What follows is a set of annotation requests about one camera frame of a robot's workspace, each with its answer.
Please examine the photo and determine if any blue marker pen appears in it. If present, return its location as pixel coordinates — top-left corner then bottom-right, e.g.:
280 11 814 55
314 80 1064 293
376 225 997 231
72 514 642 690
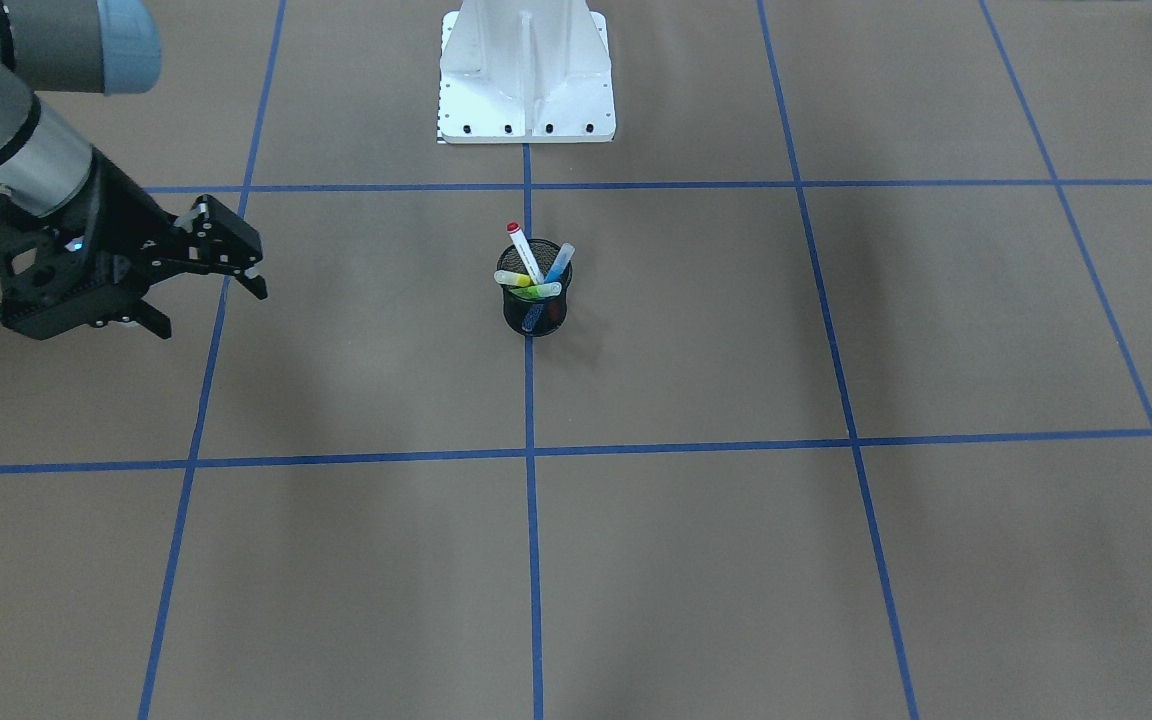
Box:
522 243 575 336

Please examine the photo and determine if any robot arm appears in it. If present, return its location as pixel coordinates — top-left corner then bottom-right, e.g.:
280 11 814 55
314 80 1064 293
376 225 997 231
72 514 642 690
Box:
0 1 268 340

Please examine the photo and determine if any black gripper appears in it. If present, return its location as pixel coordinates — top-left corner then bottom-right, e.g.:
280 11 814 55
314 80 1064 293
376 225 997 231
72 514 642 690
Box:
0 152 270 340

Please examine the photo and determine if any white pedestal column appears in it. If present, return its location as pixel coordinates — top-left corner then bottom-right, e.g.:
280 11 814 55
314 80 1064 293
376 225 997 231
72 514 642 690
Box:
435 1 617 145

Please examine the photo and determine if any black mesh pen cup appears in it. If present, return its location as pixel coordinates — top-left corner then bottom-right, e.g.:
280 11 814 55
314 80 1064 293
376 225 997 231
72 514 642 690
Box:
499 238 573 338

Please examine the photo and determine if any green highlighter pen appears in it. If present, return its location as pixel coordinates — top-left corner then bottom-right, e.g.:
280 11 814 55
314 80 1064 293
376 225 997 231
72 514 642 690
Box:
509 282 564 302

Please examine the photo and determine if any white marker red cap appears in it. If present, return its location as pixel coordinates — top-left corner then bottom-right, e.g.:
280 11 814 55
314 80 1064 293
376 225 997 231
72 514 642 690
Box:
506 222 545 286

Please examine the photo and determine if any yellow highlighter pen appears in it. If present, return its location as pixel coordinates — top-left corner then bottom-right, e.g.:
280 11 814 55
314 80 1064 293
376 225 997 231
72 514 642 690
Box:
493 270 535 290

